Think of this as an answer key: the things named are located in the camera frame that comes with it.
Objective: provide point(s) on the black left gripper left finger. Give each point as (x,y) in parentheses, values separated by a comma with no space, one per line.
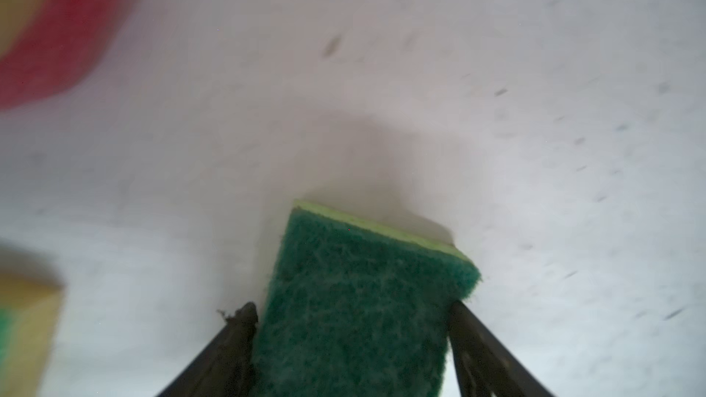
(224,367)

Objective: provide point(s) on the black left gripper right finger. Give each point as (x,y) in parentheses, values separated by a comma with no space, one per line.
(483,366)

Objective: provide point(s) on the dark green scouring sponge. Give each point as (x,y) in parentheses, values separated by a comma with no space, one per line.
(357,308)

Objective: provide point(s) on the light green sponge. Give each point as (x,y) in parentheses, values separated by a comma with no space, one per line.
(30,311)

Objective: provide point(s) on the yellow smiley round sponge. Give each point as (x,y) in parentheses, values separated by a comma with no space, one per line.
(48,46)

